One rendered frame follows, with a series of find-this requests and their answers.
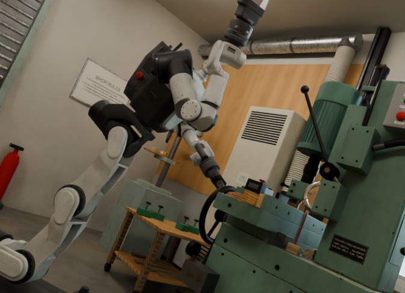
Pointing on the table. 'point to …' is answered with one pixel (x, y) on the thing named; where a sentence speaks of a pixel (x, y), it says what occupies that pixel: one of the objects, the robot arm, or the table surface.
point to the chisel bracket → (296, 190)
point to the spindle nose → (311, 169)
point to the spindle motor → (327, 116)
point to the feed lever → (327, 171)
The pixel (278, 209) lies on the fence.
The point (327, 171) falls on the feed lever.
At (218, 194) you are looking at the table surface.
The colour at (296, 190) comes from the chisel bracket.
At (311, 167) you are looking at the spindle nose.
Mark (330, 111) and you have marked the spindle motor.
